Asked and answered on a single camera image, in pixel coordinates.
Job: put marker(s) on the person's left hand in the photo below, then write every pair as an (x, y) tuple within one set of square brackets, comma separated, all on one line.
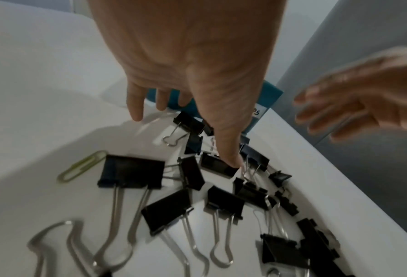
[(189, 40)]

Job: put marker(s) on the person's right hand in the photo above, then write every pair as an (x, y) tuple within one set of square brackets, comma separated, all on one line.
[(367, 94)]

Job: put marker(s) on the teal divided organizer box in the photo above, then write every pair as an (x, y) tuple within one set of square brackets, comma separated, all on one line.
[(270, 94)]

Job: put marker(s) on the single yellow-green paper clip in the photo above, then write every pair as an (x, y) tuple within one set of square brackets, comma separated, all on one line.
[(74, 170)]

